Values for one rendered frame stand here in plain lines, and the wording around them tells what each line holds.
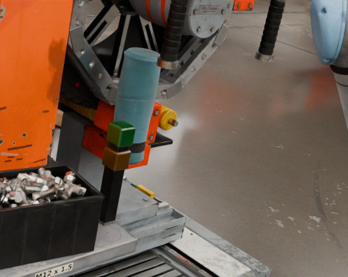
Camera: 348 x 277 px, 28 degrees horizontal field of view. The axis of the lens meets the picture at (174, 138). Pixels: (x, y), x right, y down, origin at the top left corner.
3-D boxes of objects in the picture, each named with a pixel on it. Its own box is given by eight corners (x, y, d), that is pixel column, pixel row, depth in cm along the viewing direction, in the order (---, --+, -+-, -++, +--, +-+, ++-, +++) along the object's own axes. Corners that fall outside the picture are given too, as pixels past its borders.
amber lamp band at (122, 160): (115, 161, 137) (119, 143, 136) (129, 169, 135) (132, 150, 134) (100, 164, 134) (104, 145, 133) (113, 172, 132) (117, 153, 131)
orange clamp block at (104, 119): (101, 90, 172) (91, 123, 174) (122, 100, 167) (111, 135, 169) (121, 92, 177) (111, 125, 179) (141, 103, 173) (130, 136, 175)
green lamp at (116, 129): (119, 138, 136) (123, 119, 134) (133, 146, 133) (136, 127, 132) (104, 140, 133) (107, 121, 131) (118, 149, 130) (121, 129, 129)
